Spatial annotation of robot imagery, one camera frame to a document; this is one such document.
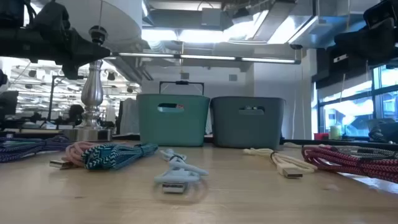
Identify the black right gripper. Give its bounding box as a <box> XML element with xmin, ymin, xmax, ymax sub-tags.
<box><xmin>334</xmin><ymin>0</ymin><xmax>398</xmax><ymax>63</ymax></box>

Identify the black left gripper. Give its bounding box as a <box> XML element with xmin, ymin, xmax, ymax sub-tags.
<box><xmin>30</xmin><ymin>1</ymin><xmax>111</xmax><ymax>80</ymax></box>

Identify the pink braided USB cable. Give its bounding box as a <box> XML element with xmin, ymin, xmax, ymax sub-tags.
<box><xmin>49</xmin><ymin>141</ymin><xmax>96</xmax><ymax>170</ymax></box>

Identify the grey black-white braided cable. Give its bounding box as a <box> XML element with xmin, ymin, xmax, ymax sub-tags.
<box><xmin>334</xmin><ymin>144</ymin><xmax>398</xmax><ymax>160</ymax></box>

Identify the teal braided USB cable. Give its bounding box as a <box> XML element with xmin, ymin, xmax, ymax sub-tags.
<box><xmin>81</xmin><ymin>142</ymin><xmax>159</xmax><ymax>171</ymax></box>

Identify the purple braided USB cable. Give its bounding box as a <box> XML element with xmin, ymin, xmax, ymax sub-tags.
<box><xmin>0</xmin><ymin>135</ymin><xmax>73</xmax><ymax>164</ymax></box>

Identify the green braided USB cable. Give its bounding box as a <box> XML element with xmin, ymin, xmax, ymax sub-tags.
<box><xmin>0</xmin><ymin>140</ymin><xmax>35</xmax><ymax>148</ymax></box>

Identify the red braided USB cable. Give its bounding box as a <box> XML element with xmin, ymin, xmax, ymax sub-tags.
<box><xmin>300</xmin><ymin>145</ymin><xmax>398</xmax><ymax>184</ymax></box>

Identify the cream USB cable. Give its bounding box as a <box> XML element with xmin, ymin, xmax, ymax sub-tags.
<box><xmin>243</xmin><ymin>147</ymin><xmax>318</xmax><ymax>179</ymax></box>

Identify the light blue USB cable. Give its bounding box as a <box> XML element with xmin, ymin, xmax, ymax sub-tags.
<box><xmin>154</xmin><ymin>148</ymin><xmax>210</xmax><ymax>194</ymax></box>

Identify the silver lamp base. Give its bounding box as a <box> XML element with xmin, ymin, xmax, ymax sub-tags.
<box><xmin>63</xmin><ymin>25</ymin><xmax>113</xmax><ymax>142</ymax></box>

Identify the white lamp shade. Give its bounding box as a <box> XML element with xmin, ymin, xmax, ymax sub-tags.
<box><xmin>54</xmin><ymin>0</ymin><xmax>143</xmax><ymax>52</ymax></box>

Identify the black pole stand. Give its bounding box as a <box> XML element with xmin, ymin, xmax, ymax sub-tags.
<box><xmin>47</xmin><ymin>75</ymin><xmax>68</xmax><ymax>128</ymax></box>

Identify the black office chair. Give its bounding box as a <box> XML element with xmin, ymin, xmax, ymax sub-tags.
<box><xmin>67</xmin><ymin>104</ymin><xmax>85</xmax><ymax>125</ymax></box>

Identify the green cup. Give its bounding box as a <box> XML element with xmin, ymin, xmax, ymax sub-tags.
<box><xmin>329</xmin><ymin>126</ymin><xmax>342</xmax><ymax>141</ymax></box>

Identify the dark background monitor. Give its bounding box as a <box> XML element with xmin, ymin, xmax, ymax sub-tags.
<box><xmin>0</xmin><ymin>90</ymin><xmax>19</xmax><ymax>116</ymax></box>

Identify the dark round container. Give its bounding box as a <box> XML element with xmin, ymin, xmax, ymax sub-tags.
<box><xmin>366</xmin><ymin>117</ymin><xmax>398</xmax><ymax>144</ymax></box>

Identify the teal plastic bin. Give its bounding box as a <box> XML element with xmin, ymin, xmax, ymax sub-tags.
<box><xmin>136</xmin><ymin>93</ymin><xmax>211</xmax><ymax>147</ymax></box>

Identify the long ceiling light fixture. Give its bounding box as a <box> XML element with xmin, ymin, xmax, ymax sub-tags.
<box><xmin>111</xmin><ymin>52</ymin><xmax>302</xmax><ymax>65</ymax></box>

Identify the grey-blue plastic bin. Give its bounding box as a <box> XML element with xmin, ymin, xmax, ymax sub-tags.
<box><xmin>210</xmin><ymin>96</ymin><xmax>286</xmax><ymax>149</ymax></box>

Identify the black white striped hose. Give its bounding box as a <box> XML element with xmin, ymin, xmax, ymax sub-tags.
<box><xmin>368</xmin><ymin>124</ymin><xmax>386</xmax><ymax>142</ymax></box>

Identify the black aluminium table frame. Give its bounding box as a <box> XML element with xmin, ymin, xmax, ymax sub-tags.
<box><xmin>0</xmin><ymin>130</ymin><xmax>398</xmax><ymax>152</ymax></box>

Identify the black metal frame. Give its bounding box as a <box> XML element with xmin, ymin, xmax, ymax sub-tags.
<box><xmin>159</xmin><ymin>80</ymin><xmax>205</xmax><ymax>96</ymax></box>

